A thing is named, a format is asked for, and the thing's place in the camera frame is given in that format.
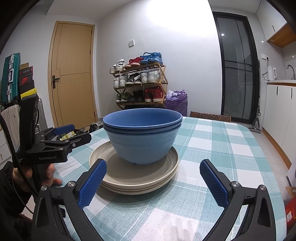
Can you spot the metal faucet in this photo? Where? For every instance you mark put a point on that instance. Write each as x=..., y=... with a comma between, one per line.
x=291, y=69

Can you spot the grey stick mop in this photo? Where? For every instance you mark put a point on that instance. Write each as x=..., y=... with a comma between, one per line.
x=255, y=125

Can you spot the dark blue bowl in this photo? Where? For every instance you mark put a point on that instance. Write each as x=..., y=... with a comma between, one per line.
x=138, y=118
x=138, y=132

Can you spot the pile of dark shoes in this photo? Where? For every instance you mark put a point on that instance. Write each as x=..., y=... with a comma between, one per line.
x=94, y=127

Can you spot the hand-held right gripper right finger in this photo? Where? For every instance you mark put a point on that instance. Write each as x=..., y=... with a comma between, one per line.
x=214, y=183

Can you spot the white electric kettle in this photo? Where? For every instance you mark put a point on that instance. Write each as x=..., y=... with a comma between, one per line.
x=272, y=73

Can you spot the white kitchen cabinet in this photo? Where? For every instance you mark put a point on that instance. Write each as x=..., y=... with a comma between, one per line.
x=277, y=111

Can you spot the white wall socket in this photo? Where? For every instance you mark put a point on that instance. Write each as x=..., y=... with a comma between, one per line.
x=265, y=57

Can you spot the person's left hand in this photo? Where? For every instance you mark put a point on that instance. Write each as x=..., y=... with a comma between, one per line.
x=50, y=171

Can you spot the yellow black shoe box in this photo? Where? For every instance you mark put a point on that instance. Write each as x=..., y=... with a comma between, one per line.
x=29, y=93

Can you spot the white drawer unit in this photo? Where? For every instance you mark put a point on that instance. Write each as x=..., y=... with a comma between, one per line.
x=4, y=148

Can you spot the yellow wooden door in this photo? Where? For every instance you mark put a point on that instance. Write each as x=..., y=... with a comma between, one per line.
x=74, y=58

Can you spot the white wall cabinet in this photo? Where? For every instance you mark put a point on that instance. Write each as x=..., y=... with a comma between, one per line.
x=270, y=14

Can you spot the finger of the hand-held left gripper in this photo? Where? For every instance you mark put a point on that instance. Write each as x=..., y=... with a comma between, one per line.
x=78, y=140
x=64, y=129

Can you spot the black-framed glass door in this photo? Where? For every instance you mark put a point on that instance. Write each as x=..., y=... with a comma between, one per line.
x=235, y=69

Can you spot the person's left forearm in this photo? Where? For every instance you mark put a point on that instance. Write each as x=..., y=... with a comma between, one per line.
x=9, y=199

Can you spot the purple plastic bag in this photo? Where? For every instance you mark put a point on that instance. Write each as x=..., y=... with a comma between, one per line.
x=177, y=104

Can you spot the teal suitcase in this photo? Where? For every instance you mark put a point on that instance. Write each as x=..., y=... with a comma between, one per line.
x=11, y=78

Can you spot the wooden shoe rack with shoes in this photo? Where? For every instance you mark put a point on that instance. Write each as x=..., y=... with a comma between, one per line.
x=152, y=58

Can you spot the light blue bowl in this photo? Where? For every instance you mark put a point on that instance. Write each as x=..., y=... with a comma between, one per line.
x=143, y=148

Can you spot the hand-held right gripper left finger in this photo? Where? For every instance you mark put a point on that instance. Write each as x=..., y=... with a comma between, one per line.
x=91, y=183

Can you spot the black red shoe box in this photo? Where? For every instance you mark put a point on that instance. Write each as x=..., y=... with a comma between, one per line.
x=26, y=83

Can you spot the white light switch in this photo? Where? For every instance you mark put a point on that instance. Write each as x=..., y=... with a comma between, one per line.
x=131, y=43

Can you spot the yellow green snack packets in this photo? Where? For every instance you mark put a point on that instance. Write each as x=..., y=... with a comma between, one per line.
x=69, y=135

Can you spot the teal checked tablecloth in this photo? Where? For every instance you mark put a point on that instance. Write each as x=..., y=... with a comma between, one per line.
x=208, y=143

